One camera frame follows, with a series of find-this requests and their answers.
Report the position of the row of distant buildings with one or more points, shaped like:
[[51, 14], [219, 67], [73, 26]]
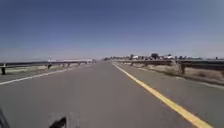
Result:
[[140, 57]]

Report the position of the grey asphalt road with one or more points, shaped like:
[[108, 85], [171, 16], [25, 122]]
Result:
[[93, 96]]

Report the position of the dark tree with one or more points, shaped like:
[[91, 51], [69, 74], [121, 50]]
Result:
[[154, 56]]

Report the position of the white painted edge line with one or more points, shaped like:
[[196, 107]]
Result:
[[36, 75]]

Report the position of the metal guardrail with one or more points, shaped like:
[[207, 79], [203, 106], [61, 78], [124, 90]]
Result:
[[200, 63], [26, 63]]

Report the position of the dry dirt verge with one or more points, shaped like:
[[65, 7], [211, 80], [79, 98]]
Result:
[[200, 74], [23, 70]]

